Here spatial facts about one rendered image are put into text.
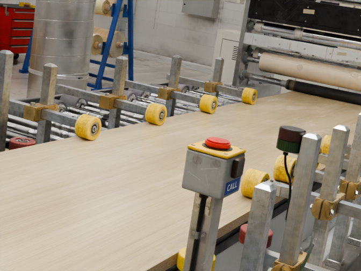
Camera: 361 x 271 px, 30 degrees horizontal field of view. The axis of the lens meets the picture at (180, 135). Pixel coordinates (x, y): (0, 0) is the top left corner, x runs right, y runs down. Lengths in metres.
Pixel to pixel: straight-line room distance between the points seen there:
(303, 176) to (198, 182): 0.53
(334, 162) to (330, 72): 2.42
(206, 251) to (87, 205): 0.64
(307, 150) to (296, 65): 2.72
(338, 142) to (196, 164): 0.78
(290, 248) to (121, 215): 0.40
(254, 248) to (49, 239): 0.43
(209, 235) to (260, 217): 0.26
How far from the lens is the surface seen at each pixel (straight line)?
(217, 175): 1.01
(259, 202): 1.30
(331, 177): 1.77
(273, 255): 1.65
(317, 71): 4.17
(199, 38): 11.84
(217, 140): 1.04
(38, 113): 2.38
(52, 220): 1.55
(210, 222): 1.05
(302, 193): 1.53
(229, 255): 1.83
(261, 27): 4.33
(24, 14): 9.73
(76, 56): 5.40
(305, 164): 1.52
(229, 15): 11.56
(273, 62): 4.26
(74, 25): 5.36
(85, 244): 1.44
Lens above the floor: 1.46
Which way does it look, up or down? 13 degrees down
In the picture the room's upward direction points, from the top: 9 degrees clockwise
